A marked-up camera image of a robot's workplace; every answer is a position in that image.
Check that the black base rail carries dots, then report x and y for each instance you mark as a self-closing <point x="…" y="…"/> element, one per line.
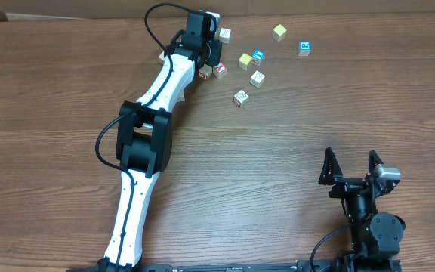
<point x="299" y="266"/>

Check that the red letter wooden block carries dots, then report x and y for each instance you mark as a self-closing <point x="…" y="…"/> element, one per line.
<point x="220" y="70"/>

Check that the red edged patterned block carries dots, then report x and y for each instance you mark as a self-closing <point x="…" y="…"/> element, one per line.
<point x="240" y="98"/>

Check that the yellow block upper right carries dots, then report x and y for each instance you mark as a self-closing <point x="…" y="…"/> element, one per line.
<point x="279" y="32"/>

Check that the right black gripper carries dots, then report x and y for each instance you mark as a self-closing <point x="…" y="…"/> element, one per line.
<point x="352" y="182"/>

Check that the plain patterned wooden block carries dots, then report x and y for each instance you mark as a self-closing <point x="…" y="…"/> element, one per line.
<point x="257" y="79"/>

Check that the red edged plain block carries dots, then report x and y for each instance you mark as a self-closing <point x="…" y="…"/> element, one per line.
<point x="205" y="72"/>

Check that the top plain wooden block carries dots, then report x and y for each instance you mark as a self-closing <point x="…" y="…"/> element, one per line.
<point x="216" y="18"/>

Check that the blue P wooden block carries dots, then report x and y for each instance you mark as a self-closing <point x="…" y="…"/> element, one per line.
<point x="304" y="49"/>

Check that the blue edged wooden block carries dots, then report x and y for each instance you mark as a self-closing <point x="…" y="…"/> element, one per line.
<point x="162" y="57"/>

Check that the plain block beside green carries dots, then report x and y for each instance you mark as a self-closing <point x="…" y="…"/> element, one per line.
<point x="224" y="35"/>

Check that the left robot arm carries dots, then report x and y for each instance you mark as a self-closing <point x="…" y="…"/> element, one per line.
<point x="144" y="136"/>

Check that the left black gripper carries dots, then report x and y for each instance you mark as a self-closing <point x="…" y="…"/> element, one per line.
<point x="215" y="50"/>

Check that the yellow block centre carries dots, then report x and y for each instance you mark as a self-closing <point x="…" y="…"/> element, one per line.
<point x="244" y="61"/>

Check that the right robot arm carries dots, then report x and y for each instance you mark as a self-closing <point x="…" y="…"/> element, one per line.
<point x="375" y="236"/>

